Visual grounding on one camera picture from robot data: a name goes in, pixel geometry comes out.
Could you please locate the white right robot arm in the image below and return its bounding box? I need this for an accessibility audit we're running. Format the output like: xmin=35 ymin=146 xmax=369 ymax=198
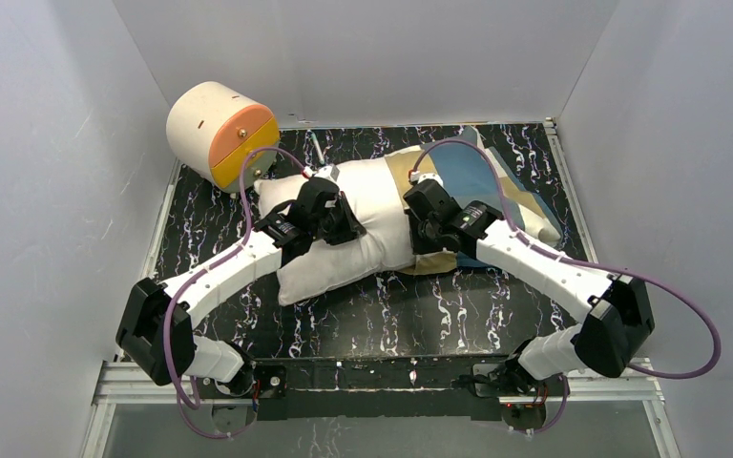
xmin=403 ymin=178 xmax=655 ymax=385

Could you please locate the white pillow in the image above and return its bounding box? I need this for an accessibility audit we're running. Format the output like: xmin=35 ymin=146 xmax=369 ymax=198
xmin=254 ymin=158 xmax=414 ymax=306

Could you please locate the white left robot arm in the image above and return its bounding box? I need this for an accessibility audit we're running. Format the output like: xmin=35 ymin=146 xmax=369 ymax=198
xmin=115 ymin=177 xmax=366 ymax=385

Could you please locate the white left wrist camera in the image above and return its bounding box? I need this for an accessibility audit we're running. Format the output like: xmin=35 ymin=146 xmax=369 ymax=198
xmin=301 ymin=164 xmax=340 ymax=183

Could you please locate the blue beige white pillowcase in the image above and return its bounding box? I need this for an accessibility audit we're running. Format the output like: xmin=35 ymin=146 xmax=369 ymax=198
xmin=384 ymin=127 xmax=563 ymax=276

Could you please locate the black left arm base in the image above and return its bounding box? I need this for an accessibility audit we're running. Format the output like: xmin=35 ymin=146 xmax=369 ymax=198
xmin=195 ymin=361 xmax=287 ymax=435

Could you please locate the aluminium table frame rail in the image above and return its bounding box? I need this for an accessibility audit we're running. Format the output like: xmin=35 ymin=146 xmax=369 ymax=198
xmin=79 ymin=116 xmax=684 ymax=458

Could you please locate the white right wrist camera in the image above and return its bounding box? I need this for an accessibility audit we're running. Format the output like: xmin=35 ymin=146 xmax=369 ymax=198
xmin=408 ymin=170 xmax=444 ymax=187

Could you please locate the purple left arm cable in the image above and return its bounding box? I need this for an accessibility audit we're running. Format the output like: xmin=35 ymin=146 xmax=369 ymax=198
xmin=161 ymin=146 xmax=307 ymax=442

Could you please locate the round cream drawer cabinet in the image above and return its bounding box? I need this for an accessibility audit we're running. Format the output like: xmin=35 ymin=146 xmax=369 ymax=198
xmin=166 ymin=81 xmax=280 ymax=194

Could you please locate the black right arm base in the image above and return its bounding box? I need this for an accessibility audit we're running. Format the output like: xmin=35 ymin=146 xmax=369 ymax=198
xmin=450 ymin=359 xmax=571 ymax=437

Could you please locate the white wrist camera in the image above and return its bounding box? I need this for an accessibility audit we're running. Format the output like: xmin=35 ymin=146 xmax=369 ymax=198
xmin=408 ymin=170 xmax=444 ymax=187
xmin=301 ymin=164 xmax=340 ymax=183

